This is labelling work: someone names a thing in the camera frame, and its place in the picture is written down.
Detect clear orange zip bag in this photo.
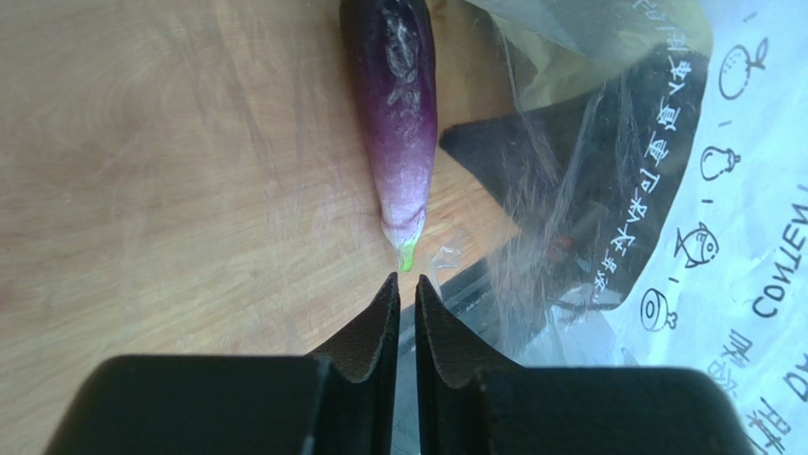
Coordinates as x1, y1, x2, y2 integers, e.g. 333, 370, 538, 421
441, 1, 807, 454

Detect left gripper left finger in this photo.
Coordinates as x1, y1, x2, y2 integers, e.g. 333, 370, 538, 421
46, 274, 400, 454

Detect purple fake eggplant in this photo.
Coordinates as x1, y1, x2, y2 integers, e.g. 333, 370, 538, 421
339, 0, 438, 272

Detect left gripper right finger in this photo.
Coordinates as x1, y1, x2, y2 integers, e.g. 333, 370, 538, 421
415, 277, 751, 454

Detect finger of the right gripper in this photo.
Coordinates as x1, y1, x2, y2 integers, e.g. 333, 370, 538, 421
439, 45, 709, 312

